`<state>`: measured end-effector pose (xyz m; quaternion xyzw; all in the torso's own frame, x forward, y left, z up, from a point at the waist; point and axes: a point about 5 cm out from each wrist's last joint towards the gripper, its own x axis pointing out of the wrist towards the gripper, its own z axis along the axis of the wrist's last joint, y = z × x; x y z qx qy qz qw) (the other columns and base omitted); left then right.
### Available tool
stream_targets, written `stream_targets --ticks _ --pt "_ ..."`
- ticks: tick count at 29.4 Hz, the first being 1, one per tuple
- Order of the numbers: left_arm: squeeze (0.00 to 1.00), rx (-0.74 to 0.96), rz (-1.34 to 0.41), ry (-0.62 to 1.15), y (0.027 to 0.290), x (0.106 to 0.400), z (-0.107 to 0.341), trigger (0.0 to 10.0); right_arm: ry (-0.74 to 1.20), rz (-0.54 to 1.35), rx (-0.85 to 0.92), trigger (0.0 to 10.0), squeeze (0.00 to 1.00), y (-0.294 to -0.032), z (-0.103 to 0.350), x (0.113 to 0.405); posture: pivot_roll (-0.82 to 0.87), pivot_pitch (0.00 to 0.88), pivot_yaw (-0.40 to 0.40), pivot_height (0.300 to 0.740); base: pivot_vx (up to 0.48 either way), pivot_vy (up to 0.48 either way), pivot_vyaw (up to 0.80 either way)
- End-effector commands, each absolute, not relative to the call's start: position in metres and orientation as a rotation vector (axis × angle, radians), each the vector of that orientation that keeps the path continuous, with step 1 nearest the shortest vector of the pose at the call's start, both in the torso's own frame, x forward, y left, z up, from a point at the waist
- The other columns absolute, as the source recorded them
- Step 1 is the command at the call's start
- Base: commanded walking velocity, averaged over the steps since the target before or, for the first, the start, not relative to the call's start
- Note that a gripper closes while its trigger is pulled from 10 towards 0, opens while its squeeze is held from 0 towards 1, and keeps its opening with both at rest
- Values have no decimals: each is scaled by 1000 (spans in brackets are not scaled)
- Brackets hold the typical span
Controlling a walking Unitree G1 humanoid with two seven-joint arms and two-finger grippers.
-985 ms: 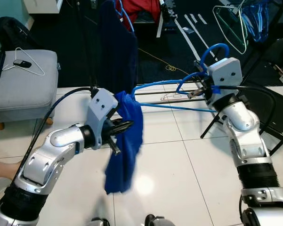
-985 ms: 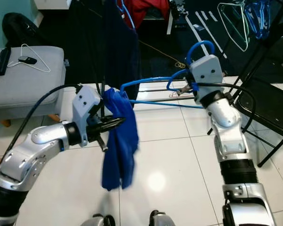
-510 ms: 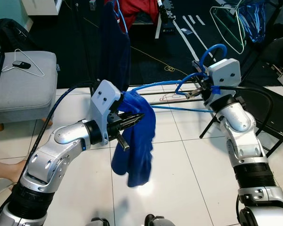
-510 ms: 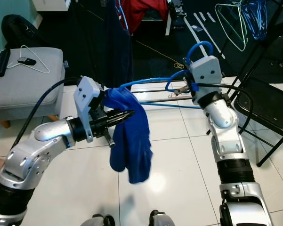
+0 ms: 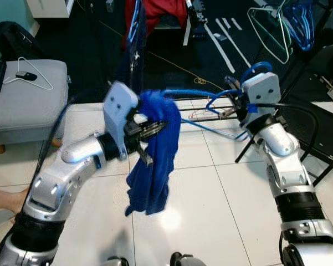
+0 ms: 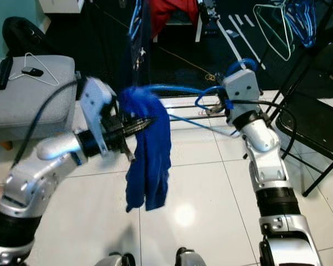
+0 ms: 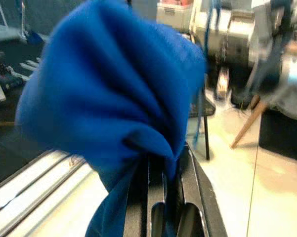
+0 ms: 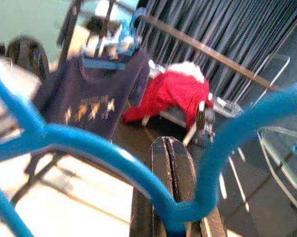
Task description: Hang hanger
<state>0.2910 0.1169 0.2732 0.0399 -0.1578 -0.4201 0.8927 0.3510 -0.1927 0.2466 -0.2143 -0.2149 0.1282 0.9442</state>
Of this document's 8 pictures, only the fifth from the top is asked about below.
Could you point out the red cloth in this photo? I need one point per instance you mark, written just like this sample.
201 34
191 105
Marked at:
163 16

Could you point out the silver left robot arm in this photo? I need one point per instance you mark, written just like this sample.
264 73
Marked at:
50 188

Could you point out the black key fob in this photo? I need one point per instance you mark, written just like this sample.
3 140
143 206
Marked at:
25 76

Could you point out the grey robot leg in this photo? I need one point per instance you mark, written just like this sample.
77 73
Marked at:
188 260
115 261

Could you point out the grey right robot leg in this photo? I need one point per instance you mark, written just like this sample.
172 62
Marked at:
188 260

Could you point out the black backpack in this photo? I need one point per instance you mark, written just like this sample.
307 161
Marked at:
19 41

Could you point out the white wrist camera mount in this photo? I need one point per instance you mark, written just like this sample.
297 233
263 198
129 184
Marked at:
119 108
261 91

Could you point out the white cabinet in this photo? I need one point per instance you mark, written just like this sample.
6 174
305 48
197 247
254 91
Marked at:
50 6

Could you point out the grey ottoman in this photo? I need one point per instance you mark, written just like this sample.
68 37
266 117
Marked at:
27 111

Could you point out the black folding chair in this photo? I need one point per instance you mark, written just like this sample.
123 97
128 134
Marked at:
316 138

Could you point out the navy printed t-shirt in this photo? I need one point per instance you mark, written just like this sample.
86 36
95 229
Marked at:
132 61

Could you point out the blue plastic hanger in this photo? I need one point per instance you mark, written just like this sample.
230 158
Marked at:
136 16
194 93
293 25
307 30

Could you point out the royal blue shirt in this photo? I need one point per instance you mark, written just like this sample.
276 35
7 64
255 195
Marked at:
155 166

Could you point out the black device on white stand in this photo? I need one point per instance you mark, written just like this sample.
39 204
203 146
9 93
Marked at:
195 16

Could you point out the pale green plastic hanger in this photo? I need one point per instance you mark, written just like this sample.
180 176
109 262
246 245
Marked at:
285 55

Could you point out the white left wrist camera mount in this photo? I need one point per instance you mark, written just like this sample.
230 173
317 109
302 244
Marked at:
119 108

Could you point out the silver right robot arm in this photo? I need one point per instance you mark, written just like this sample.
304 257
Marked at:
291 177

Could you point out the grey left robot leg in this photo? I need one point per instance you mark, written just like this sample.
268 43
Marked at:
115 261

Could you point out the white strip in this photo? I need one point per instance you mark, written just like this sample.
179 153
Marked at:
232 41
219 47

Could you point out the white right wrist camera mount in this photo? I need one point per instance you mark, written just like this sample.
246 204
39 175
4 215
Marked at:
261 91

